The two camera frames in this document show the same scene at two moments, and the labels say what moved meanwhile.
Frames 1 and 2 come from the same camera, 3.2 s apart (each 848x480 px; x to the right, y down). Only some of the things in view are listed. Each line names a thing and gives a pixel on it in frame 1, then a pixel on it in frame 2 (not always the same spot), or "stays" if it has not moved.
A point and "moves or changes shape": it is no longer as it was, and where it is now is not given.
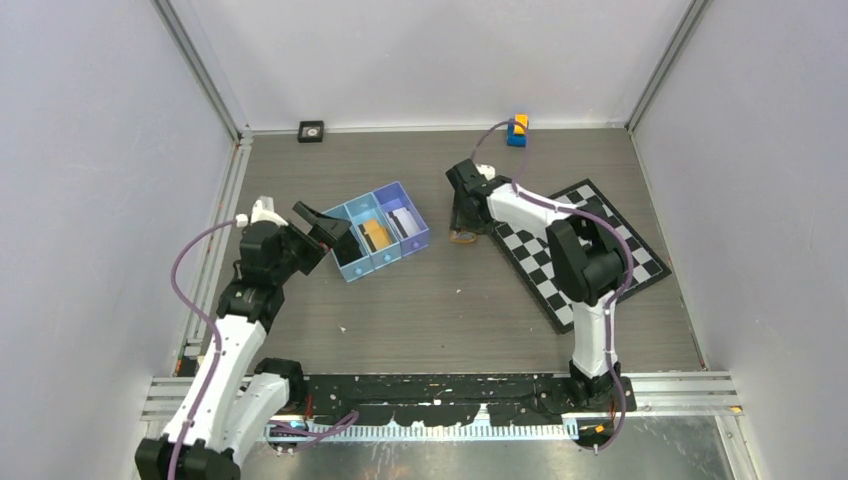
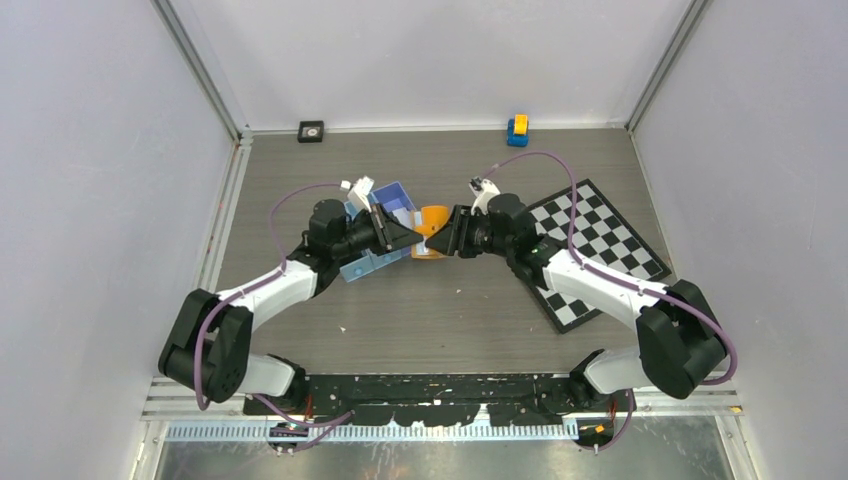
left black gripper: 323,235 → 398,235
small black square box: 311,131 stays
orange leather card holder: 463,237 moves or changes shape
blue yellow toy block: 516,134 stays
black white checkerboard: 533,258 stays
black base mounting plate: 454,400 stays
